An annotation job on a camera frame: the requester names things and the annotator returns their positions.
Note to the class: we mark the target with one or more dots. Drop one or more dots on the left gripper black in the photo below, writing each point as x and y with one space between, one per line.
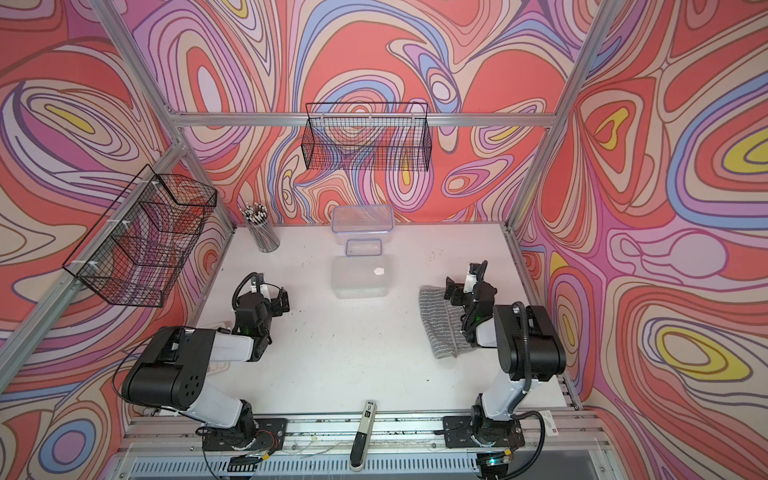
275 304

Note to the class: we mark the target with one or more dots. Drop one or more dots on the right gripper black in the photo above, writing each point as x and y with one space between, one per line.
458 292

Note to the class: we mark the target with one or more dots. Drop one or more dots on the grey striped cloth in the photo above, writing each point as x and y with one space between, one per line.
442 323

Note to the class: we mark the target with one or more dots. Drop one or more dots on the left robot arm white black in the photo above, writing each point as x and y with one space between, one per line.
170 373

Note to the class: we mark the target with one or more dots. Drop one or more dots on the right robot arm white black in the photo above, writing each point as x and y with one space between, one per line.
529 352

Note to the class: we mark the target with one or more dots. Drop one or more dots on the mesh pen cup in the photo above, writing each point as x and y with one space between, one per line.
259 224

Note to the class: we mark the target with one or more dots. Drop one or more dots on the small clear box blue lid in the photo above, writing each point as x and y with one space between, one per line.
359 247

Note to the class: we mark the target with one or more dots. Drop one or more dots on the large clear box blue lid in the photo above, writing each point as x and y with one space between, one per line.
362 222

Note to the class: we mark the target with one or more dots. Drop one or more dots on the white red label tag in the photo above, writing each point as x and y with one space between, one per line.
549 423

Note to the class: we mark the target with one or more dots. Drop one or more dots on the black white marker pen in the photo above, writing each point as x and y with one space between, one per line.
363 435

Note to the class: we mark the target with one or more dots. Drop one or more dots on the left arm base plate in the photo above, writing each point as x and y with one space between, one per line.
265 435

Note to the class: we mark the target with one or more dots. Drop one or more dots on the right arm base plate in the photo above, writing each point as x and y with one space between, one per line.
464 432

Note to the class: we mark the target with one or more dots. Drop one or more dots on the black wire basket left wall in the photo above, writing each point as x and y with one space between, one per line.
146 247

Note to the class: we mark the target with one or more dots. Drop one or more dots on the black wire basket wall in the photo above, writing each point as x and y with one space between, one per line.
367 136
146 247

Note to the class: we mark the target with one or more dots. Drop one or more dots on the black wire basket back wall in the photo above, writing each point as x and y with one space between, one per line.
367 136

